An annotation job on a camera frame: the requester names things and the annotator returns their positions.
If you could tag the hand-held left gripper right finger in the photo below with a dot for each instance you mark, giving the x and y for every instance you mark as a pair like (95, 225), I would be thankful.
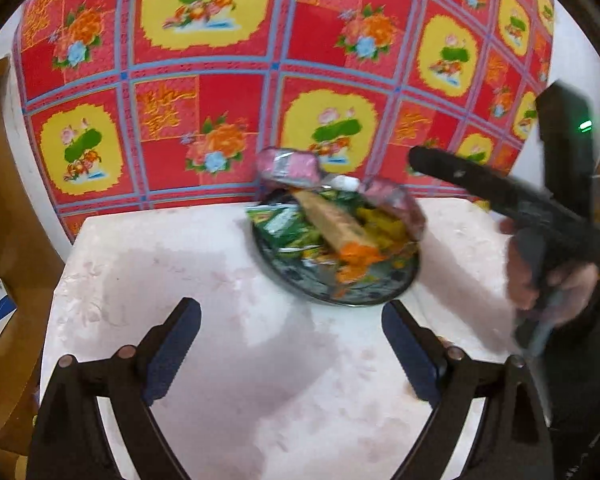
(410, 350)

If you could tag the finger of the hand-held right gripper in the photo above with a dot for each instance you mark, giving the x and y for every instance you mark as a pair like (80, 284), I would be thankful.
(460, 172)

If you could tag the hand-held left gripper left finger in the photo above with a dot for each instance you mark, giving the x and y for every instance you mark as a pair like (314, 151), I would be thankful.
(172, 350)

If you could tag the pink snack packet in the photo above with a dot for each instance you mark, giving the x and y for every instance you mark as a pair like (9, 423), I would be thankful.
(395, 205)
(290, 165)

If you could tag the yellow snack packet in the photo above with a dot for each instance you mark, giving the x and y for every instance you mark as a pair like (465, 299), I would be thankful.
(382, 225)

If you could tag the patterned round plate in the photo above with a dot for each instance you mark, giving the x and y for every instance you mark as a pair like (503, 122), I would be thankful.
(320, 285)

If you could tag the white red snack packet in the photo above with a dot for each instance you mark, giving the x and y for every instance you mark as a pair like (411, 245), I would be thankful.
(342, 182)

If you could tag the green snack packet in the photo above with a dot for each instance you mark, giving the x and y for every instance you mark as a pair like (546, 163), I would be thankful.
(300, 249)
(337, 199)
(277, 222)

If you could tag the orange cracker packet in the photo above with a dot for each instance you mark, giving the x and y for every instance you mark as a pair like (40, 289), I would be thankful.
(340, 230)

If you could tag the person's right hand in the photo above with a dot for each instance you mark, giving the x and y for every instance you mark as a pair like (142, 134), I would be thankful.
(575, 290)

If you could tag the wooden cabinet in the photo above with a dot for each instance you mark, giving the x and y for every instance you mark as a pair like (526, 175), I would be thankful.
(10, 210)

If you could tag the red floral wall cloth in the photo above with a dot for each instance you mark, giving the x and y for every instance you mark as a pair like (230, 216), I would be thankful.
(180, 85)

